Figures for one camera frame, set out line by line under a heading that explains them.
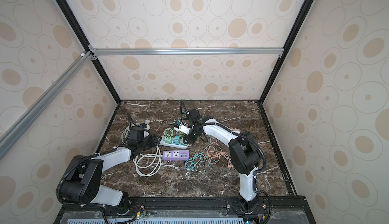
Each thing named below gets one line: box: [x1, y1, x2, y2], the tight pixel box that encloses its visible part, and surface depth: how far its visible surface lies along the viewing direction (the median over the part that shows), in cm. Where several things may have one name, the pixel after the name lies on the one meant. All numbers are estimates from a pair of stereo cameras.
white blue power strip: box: [159, 135, 190, 150], surface depth 95 cm
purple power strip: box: [162, 150, 190, 160], surface depth 91 cm
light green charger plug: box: [164, 136, 173, 144], surface depth 92 cm
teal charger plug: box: [172, 133, 181, 145], surface depth 93 cm
